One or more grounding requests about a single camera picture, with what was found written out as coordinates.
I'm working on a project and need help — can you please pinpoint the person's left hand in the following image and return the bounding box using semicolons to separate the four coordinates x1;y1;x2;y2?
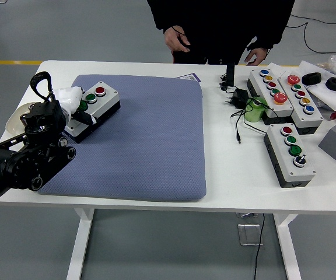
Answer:
244;47;270;67

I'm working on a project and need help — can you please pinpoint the black power adapter plug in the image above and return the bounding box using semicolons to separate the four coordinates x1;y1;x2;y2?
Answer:
222;88;249;110

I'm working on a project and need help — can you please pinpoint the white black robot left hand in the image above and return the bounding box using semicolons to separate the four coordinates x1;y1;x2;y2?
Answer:
52;85;99;127

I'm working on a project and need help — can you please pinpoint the white table leg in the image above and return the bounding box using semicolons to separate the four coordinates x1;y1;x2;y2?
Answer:
274;214;302;280
65;207;95;280

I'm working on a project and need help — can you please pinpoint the person's right hand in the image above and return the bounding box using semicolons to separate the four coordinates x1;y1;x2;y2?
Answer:
164;26;191;53

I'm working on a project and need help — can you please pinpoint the purple white card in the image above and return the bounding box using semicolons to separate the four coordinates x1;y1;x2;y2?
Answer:
175;72;201;83

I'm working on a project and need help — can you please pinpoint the metal floor bracket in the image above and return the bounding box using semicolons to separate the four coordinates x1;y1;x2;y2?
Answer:
236;212;264;247

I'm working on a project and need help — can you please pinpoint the white shallow dish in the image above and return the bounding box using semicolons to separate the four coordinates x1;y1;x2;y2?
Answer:
5;101;34;135

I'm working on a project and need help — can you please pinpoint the grey four-button control box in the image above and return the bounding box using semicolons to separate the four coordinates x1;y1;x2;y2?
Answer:
262;122;317;188
64;81;121;144

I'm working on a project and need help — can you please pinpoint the green plastic object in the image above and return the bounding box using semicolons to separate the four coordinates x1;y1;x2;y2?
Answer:
243;96;270;123

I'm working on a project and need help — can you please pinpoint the blue-grey padded mat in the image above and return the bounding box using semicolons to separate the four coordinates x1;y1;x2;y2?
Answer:
38;74;208;202

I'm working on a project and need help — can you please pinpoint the small white paper sheet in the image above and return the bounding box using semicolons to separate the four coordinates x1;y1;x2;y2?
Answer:
267;62;300;76

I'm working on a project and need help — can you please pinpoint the black upright device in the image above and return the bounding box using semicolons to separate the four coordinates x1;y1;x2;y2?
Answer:
225;64;236;88

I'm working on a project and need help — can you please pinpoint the black cable under table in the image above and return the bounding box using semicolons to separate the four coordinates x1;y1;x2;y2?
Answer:
254;215;265;280

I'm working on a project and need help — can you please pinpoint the black floor cable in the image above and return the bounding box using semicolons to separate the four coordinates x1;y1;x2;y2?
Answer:
284;13;336;61

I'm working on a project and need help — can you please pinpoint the person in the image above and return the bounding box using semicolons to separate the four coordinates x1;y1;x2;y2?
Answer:
146;0;296;65

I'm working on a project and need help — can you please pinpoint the black device cable bundle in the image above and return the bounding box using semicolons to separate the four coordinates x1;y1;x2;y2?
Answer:
219;74;236;94

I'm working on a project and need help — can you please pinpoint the grey five-button box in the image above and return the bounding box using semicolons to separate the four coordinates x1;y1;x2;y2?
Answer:
277;74;324;135
246;68;295;125

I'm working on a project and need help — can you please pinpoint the black adapter cord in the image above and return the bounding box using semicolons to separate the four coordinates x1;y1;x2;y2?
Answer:
230;99;270;145

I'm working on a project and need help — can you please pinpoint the large white paper sheet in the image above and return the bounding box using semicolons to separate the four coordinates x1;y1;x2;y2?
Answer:
297;60;336;111

